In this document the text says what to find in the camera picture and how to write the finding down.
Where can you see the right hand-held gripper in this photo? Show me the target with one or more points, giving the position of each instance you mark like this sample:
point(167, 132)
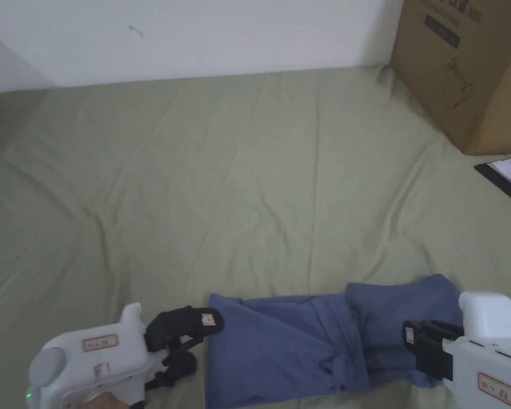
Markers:
point(489, 370)

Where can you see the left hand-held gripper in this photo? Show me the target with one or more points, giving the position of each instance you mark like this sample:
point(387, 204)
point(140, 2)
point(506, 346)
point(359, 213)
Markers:
point(89, 366)

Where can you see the blue shirt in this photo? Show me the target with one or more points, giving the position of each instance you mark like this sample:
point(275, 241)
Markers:
point(281, 345)

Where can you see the person's left hand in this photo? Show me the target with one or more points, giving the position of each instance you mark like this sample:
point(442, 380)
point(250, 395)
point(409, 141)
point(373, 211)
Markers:
point(110, 401)

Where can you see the black clipboard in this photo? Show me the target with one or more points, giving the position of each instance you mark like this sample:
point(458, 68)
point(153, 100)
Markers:
point(500, 183)

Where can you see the bed with pale green sheet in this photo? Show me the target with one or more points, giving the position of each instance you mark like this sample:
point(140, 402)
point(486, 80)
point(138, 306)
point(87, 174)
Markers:
point(238, 170)

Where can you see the brown cardboard carton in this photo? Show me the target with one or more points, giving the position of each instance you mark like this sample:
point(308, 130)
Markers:
point(464, 64)

